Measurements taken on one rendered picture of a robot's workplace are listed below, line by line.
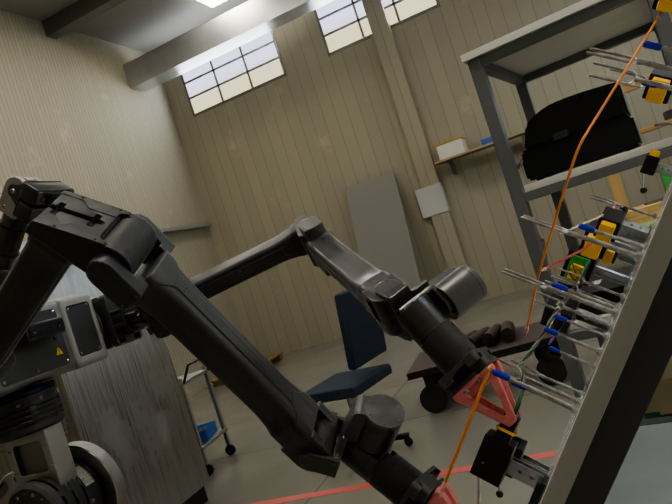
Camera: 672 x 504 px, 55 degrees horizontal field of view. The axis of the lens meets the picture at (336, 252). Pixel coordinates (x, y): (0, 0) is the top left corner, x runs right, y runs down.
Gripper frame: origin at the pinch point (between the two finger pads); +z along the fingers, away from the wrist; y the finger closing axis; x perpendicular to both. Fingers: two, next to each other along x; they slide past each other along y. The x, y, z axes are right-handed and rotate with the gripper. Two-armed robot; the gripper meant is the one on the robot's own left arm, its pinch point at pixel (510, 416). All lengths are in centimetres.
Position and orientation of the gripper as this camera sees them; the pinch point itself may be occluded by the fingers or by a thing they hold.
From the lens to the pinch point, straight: 89.8
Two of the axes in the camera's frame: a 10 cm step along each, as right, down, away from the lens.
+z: 6.2, 7.1, -3.4
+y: 3.9, 0.9, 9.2
